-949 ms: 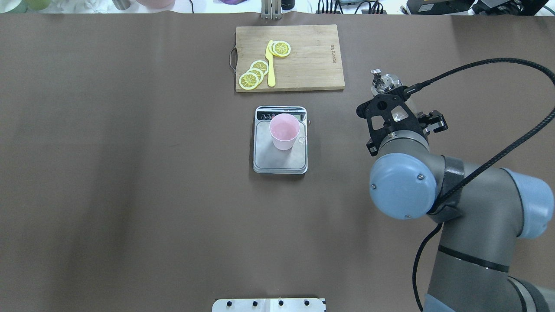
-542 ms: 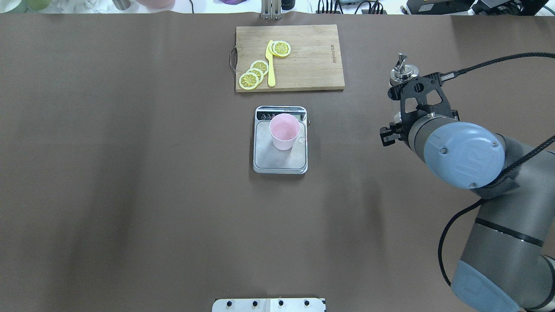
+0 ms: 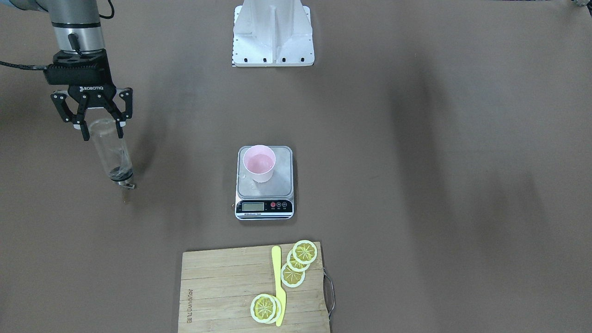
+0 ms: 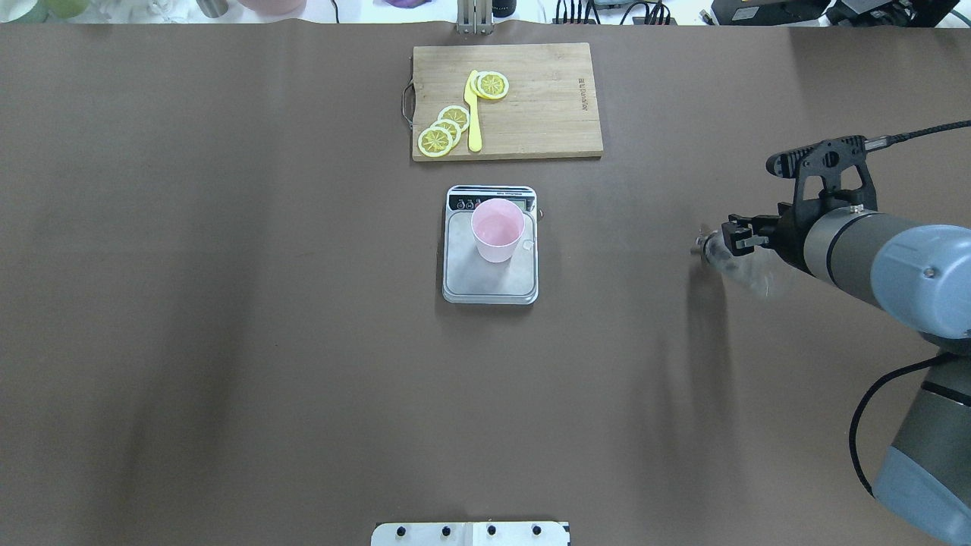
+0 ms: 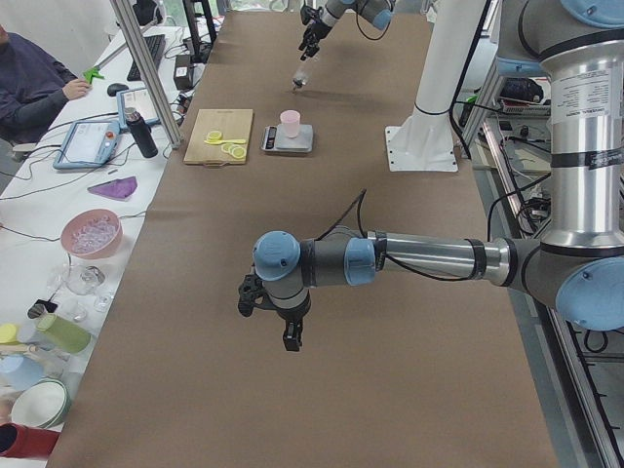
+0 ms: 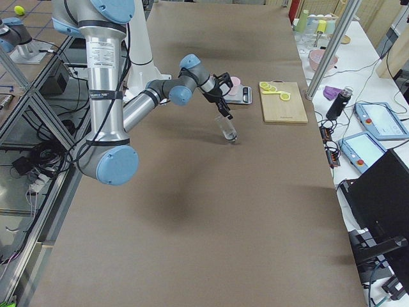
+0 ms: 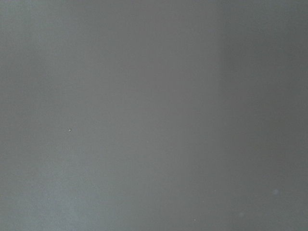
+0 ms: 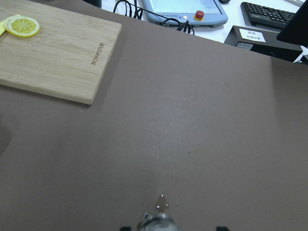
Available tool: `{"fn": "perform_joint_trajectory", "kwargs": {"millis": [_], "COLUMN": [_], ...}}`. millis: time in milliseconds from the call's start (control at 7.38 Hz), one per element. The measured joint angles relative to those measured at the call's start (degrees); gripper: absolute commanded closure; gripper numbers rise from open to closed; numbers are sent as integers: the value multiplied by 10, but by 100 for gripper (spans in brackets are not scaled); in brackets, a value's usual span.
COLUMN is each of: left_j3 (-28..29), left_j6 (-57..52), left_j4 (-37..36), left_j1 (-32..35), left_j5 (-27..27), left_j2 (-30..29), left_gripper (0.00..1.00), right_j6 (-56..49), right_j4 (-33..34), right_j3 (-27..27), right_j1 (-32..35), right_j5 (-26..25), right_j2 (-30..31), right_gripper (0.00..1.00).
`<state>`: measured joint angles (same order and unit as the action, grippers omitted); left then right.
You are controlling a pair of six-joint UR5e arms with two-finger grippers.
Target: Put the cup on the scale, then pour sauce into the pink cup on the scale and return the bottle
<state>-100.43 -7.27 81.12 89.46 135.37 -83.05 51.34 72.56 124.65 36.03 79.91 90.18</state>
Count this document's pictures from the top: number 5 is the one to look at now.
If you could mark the seated person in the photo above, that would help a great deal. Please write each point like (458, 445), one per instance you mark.
(35, 87)

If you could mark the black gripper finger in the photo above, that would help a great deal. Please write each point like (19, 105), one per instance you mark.
(292, 336)

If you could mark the pink bowl with ice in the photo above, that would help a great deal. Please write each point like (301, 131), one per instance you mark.
(92, 234)

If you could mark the near teach pendant tablet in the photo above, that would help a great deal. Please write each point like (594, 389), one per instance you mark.
(88, 144)

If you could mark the far teach pendant tablet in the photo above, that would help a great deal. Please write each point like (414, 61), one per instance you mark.
(139, 100)

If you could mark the grey kitchen scale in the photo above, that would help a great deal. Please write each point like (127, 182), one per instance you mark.
(274, 140)

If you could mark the pink plastic cup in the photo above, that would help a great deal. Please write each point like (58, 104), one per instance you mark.
(290, 122)

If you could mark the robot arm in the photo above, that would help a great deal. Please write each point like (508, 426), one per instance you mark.
(576, 266)
(376, 13)

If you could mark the green cup lying down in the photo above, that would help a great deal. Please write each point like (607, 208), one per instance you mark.
(65, 335)

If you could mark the black computer mouse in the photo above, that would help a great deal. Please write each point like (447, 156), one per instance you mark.
(116, 88)

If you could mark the white green rimmed bowl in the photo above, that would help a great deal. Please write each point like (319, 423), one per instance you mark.
(44, 405)

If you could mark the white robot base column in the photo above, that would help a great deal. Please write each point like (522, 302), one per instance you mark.
(424, 142)

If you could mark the black thermos bottle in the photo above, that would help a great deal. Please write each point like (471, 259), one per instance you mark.
(141, 133)

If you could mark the clear glass cup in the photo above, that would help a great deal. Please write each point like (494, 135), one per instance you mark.
(83, 280)

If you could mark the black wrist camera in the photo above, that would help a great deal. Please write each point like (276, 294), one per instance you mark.
(252, 295)

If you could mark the yellow cup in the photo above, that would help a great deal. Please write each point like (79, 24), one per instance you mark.
(9, 334)

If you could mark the black power box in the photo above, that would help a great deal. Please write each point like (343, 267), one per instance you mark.
(184, 72)

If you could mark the glass sauce bottle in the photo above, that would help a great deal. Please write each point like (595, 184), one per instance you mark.
(303, 73)

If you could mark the wooden cutting board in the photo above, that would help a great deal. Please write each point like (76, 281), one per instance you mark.
(233, 123)

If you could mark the lemon slice near edge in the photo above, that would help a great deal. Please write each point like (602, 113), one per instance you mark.
(238, 152)

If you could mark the red cup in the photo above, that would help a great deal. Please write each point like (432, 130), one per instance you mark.
(19, 441)

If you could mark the light blue cup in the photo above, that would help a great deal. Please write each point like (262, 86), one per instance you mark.
(21, 372)

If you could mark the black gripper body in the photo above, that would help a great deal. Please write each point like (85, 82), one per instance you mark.
(317, 27)
(292, 315)

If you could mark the lemon slice on knife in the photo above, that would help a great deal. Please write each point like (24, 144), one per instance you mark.
(213, 136)

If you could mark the teach pendant tablet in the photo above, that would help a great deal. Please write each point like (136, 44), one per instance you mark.
(88, 144)
(139, 100)

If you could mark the purple cloth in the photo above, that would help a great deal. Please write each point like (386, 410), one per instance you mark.
(119, 189)

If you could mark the green plastic toy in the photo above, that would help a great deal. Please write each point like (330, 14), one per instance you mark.
(92, 73)

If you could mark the aluminium frame post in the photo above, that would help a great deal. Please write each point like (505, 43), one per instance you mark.
(139, 51)

